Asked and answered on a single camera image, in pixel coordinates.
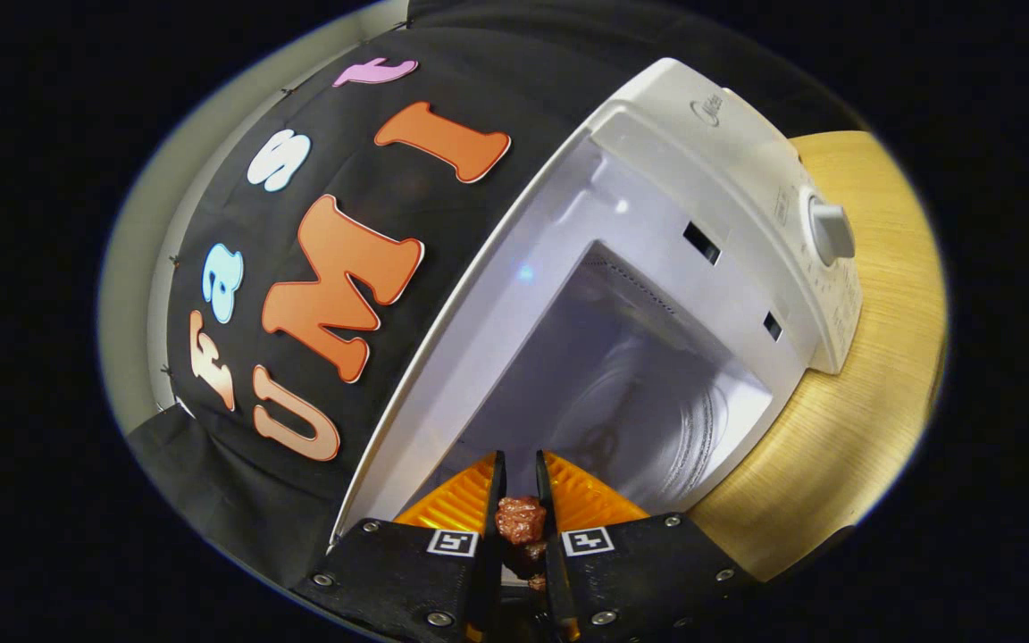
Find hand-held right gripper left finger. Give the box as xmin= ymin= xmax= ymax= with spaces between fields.
xmin=296 ymin=449 xmax=508 ymax=643

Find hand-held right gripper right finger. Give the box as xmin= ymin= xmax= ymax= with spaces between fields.
xmin=534 ymin=449 xmax=761 ymax=639

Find brown meat piece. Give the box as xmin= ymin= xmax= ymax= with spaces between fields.
xmin=494 ymin=496 xmax=549 ymax=592

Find white microwave oven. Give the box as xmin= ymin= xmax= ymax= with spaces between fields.
xmin=331 ymin=58 xmax=864 ymax=546

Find glass turntable plate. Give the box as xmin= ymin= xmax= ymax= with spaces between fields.
xmin=559 ymin=357 xmax=730 ymax=514

